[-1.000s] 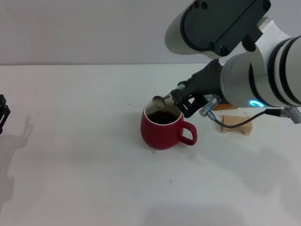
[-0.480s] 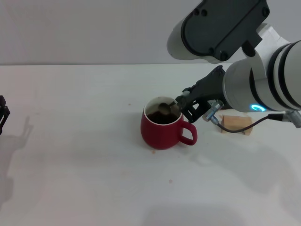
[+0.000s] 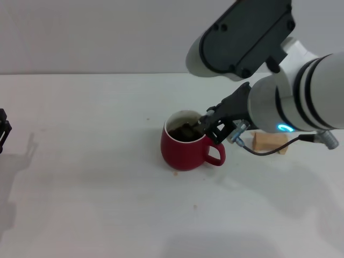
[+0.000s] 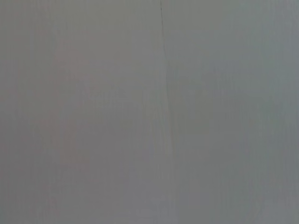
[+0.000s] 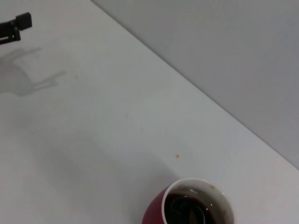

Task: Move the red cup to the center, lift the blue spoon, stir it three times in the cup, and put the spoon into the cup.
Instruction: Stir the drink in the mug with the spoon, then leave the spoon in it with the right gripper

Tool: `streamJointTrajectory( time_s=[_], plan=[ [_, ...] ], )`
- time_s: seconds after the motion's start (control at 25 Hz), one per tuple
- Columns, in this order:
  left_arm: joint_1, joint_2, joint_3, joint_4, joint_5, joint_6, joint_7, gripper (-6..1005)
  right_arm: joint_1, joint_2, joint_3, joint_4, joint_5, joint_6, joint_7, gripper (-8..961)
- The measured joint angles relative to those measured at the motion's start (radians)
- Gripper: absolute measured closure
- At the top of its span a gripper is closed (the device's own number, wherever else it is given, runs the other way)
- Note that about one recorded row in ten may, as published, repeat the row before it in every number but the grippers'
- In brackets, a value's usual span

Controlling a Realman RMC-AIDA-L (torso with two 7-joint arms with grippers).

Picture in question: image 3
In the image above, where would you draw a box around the red ceramic coffee cup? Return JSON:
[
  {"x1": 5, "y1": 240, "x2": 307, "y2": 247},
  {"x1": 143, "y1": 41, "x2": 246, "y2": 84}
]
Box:
[{"x1": 160, "y1": 109, "x2": 226, "y2": 172}]

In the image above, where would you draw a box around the black cable with metal connector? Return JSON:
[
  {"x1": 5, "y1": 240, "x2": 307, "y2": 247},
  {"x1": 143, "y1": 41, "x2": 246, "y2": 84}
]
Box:
[{"x1": 228, "y1": 121, "x2": 339, "y2": 156}]

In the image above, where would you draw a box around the light wooden block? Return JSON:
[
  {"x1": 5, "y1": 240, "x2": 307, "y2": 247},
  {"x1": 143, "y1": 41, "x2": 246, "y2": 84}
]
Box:
[{"x1": 252, "y1": 132, "x2": 289, "y2": 156}]

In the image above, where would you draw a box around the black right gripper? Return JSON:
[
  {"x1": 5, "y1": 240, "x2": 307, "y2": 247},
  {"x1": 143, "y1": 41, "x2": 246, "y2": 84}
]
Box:
[{"x1": 198, "y1": 81, "x2": 253, "y2": 144}]

